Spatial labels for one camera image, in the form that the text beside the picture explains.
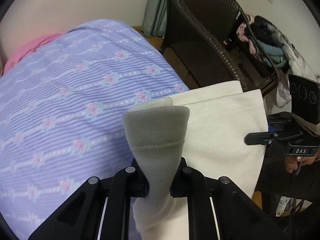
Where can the white towel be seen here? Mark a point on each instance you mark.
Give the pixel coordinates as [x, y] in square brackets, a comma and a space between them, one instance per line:
[220, 130]

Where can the pink blanket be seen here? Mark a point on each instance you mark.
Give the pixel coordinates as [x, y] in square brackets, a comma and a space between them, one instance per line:
[27, 50]

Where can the green curtain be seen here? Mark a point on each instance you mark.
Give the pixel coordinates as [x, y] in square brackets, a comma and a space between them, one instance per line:
[155, 10]

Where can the person's right hand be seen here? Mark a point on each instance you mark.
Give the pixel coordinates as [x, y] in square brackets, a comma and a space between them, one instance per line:
[293, 165]

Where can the pile of clothes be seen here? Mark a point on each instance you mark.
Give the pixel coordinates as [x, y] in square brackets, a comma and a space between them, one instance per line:
[267, 42]

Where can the brown wicker chair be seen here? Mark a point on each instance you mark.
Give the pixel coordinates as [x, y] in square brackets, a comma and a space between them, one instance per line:
[205, 30]

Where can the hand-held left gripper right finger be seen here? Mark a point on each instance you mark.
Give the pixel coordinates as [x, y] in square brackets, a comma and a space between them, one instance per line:
[180, 182]

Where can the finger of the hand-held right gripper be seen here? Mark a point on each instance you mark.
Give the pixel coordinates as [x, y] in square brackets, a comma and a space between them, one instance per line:
[265, 138]
[280, 122]

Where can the bed with blue floral sheet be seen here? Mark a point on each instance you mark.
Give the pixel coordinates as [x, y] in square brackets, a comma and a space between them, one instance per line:
[75, 105]

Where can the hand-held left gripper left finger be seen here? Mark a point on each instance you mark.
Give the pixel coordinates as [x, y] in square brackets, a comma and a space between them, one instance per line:
[138, 181]

